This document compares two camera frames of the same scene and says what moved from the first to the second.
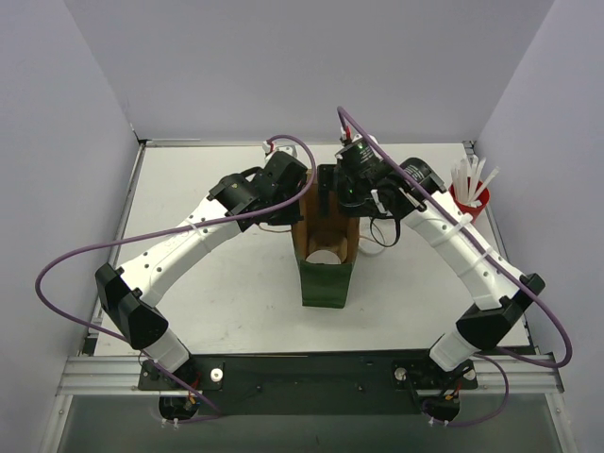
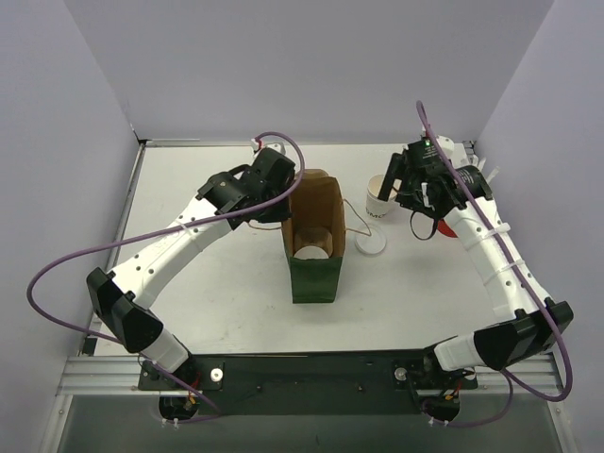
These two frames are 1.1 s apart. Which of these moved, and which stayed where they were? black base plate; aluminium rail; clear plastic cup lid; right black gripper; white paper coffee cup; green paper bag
Moved: white paper coffee cup; right black gripper; green paper bag; clear plastic cup lid
Stayed: aluminium rail; black base plate
